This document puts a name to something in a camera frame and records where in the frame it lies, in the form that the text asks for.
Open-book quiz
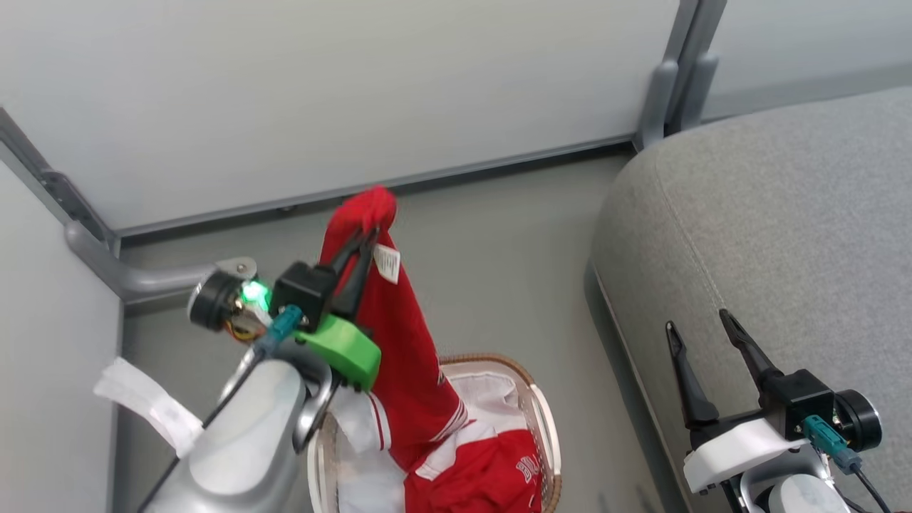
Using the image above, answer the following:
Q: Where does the grey table leg with foot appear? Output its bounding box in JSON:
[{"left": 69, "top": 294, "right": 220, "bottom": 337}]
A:
[{"left": 64, "top": 221, "right": 258, "bottom": 304}]

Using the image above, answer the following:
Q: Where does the red and white jersey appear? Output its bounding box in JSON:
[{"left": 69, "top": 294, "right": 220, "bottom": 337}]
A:
[{"left": 318, "top": 187, "right": 546, "bottom": 513}]

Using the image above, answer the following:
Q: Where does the white woven laundry basket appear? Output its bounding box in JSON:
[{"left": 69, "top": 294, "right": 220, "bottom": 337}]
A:
[{"left": 306, "top": 354, "right": 564, "bottom": 513}]

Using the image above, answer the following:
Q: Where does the grey metal partition foot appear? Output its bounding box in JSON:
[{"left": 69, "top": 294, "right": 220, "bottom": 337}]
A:
[
  {"left": 634, "top": 60, "right": 681, "bottom": 152},
  {"left": 673, "top": 51, "right": 720, "bottom": 133}
]

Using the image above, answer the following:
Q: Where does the white strap label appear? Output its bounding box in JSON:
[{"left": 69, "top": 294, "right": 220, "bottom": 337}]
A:
[{"left": 93, "top": 356, "right": 204, "bottom": 457}]

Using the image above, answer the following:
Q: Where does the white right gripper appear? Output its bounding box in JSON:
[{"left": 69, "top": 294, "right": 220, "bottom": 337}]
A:
[{"left": 665, "top": 309, "right": 810, "bottom": 494}]

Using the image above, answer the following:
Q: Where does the grey fabric sofa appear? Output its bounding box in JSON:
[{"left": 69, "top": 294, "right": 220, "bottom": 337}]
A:
[{"left": 584, "top": 85, "right": 912, "bottom": 513}]

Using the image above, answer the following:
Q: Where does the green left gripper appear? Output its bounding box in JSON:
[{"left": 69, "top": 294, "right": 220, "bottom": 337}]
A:
[{"left": 294, "top": 227, "right": 383, "bottom": 392}]

